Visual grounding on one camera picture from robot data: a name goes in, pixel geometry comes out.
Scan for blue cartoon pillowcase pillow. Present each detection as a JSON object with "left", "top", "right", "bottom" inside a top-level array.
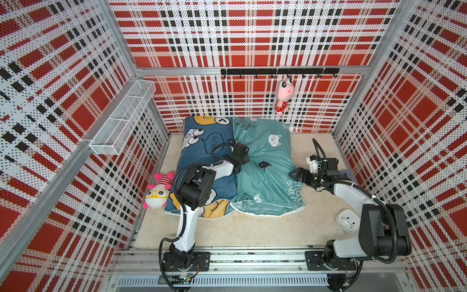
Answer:
[{"left": 176, "top": 116, "right": 237, "bottom": 220}]

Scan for green cat pillowcase pillow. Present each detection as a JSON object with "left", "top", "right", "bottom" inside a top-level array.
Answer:
[{"left": 230, "top": 118, "right": 305, "bottom": 217}]

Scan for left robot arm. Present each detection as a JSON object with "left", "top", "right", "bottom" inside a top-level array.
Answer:
[{"left": 159, "top": 142, "right": 249, "bottom": 271}]

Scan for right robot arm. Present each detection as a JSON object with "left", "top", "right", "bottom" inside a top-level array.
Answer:
[{"left": 289, "top": 139, "right": 412, "bottom": 270}]

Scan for white round plastic device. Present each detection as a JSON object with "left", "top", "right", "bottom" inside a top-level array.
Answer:
[{"left": 336, "top": 209, "right": 361, "bottom": 234}]

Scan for pink hanging plush toy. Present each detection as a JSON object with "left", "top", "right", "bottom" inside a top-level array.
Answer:
[{"left": 274, "top": 77, "right": 294, "bottom": 118}]

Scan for white plush doll yellow glasses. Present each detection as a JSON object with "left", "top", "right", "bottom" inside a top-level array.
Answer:
[{"left": 143, "top": 172, "right": 175, "bottom": 209}]

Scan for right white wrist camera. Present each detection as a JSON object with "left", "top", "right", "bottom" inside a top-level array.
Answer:
[{"left": 306, "top": 155, "right": 322, "bottom": 173}]

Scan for black hook rail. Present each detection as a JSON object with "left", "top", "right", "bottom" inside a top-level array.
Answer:
[{"left": 220, "top": 68, "right": 340, "bottom": 76}]

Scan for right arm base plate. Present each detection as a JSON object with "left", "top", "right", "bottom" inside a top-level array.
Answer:
[{"left": 305, "top": 251, "right": 357, "bottom": 272}]

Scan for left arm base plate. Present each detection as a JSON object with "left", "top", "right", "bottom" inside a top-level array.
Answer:
[{"left": 162, "top": 252, "right": 211, "bottom": 272}]

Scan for white wire mesh basket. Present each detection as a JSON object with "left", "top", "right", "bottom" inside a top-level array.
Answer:
[{"left": 90, "top": 80, "right": 156, "bottom": 156}]

